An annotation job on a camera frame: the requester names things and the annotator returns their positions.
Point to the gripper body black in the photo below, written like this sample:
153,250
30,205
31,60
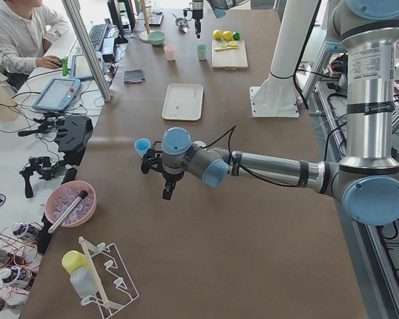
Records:
197,14
169,175

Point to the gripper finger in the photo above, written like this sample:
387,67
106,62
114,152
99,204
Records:
198,28
168,190

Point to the green cup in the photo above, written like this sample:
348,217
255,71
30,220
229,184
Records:
202,52

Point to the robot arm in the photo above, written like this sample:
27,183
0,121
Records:
219,8
366,180

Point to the cream rabbit tray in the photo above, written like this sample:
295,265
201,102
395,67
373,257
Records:
183,102

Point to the metal scoop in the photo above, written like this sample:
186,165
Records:
181,23

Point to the blue cup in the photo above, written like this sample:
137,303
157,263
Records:
141,146

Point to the whole lemon outer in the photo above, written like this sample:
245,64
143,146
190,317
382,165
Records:
217,34

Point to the whole lemon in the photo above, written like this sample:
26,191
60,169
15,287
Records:
217,34
227,36

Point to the whole lemon middle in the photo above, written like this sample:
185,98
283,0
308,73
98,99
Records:
227,36

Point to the yellow plastic knife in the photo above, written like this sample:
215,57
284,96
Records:
219,49

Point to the pink cup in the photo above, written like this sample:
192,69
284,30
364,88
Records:
170,52

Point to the green lime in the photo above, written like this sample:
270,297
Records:
236,36

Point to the green bowl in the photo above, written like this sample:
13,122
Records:
156,38

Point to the wooden cutting board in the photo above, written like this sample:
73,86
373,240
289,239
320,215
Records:
231,59

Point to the wooden cup stand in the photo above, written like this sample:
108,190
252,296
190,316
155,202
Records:
144,35

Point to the metal tool in bowl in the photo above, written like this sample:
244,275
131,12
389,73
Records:
82,195

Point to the black headset device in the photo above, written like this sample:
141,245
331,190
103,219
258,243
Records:
72,138

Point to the grey folded cloth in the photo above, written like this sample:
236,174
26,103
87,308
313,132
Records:
133,76

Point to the black keyboard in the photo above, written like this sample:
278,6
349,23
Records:
97,34

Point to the blue teach pendant near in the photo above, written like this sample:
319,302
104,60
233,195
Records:
58,94

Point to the blue teach pendant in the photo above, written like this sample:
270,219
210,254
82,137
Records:
58,94
80,68

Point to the blue teach pendant far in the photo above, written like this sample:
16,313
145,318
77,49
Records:
80,68

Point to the yellow cup on rack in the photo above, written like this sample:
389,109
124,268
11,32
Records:
73,260

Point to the clear cup on rack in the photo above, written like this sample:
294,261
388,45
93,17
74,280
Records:
83,282

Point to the seated person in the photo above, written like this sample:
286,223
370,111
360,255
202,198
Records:
27,31

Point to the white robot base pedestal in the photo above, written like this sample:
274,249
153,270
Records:
276,97

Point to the white wire drying rack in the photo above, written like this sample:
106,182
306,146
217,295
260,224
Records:
116,289

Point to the aluminium frame post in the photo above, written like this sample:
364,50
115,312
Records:
72,9

